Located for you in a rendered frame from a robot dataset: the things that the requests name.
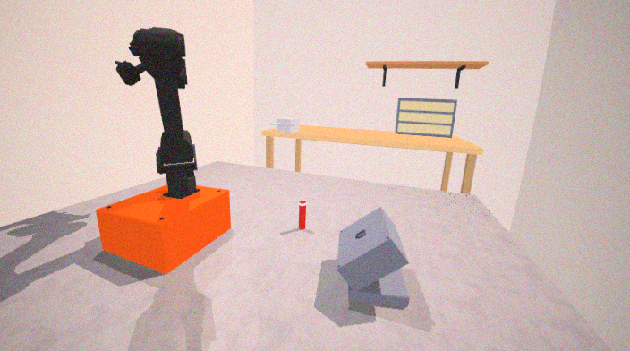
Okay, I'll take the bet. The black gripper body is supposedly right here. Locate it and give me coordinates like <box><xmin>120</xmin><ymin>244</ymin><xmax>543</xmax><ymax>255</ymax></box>
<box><xmin>116</xmin><ymin>62</ymin><xmax>145</xmax><ymax>86</ymax></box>

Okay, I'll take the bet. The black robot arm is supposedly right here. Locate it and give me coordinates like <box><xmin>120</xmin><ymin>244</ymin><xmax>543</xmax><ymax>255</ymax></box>
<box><xmin>129</xmin><ymin>27</ymin><xmax>201</xmax><ymax>199</ymax></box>

